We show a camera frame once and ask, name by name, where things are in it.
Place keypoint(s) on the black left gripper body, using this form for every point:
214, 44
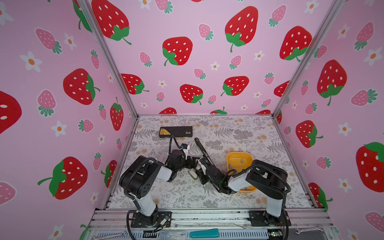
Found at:
183, 164

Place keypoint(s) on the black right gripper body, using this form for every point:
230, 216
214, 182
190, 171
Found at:
204, 178

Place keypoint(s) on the beige eraser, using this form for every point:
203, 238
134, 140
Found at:
193, 174

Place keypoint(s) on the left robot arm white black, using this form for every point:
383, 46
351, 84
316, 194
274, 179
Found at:
139, 178

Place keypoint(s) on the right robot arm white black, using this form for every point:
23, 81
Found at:
270, 180

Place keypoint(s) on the black tool case yellow label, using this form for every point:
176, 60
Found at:
177, 132

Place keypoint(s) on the yellow plastic tray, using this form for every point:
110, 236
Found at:
238, 161

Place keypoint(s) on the silver wrench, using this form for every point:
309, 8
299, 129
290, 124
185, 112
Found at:
310, 229

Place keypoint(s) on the teal handled tool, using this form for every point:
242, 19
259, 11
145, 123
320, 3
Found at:
204, 234

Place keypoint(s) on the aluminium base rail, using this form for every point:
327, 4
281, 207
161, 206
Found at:
232, 224

